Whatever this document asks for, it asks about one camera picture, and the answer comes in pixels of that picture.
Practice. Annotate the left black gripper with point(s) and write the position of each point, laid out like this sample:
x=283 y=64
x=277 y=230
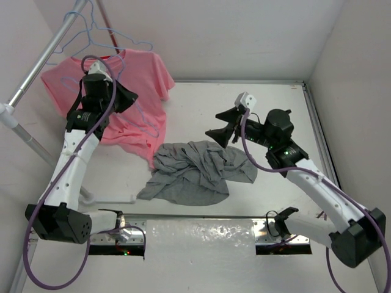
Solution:
x=127 y=97

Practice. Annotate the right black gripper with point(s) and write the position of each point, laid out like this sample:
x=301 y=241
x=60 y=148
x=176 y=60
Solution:
x=223 y=135

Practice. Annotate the blue wire hanger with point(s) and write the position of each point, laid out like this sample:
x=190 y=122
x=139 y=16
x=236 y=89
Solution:
x=99 y=28
x=121 y=116

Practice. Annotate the grey t shirt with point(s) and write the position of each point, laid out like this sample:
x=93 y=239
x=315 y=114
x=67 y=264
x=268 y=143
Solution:
x=196 y=173

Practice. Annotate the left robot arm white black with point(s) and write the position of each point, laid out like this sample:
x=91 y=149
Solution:
x=56 y=217

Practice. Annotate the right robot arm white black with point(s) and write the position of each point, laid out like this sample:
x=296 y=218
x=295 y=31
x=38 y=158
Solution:
x=354 y=233

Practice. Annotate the pink t shirt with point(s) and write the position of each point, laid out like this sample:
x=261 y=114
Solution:
x=144 y=74

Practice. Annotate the silver clothes rack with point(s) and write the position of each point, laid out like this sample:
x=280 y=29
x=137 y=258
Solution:
x=26 y=28

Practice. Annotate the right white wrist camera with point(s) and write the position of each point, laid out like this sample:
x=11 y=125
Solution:
x=246 y=100

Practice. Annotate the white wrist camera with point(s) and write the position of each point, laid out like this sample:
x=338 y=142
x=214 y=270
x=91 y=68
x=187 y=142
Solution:
x=246 y=100
x=99 y=68

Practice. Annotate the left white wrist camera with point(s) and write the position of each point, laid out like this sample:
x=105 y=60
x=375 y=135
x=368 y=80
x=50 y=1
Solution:
x=99 y=68

